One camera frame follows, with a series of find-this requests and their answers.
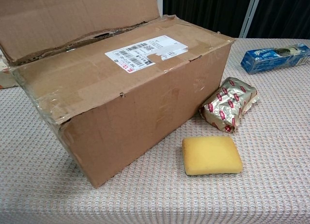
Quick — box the brown cardboard box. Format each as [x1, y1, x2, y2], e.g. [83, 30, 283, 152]
[0, 0, 237, 189]

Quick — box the blue cookie pack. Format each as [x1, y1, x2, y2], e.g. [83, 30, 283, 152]
[240, 43, 310, 75]

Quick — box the black pleated curtain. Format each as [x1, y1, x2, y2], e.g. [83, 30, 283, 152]
[162, 0, 254, 38]
[247, 0, 310, 40]

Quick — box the yellow sponge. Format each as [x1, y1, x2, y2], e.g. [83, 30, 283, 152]
[182, 135, 243, 177]

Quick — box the gold foil snack packet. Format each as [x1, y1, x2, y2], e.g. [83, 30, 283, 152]
[199, 76, 260, 134]

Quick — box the white frame post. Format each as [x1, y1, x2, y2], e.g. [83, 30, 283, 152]
[238, 0, 263, 38]
[155, 0, 163, 18]

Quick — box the orange biscuit box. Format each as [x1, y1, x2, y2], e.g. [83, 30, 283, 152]
[0, 49, 19, 90]

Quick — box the beige waffle tablecloth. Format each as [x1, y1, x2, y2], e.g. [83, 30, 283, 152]
[0, 37, 310, 224]

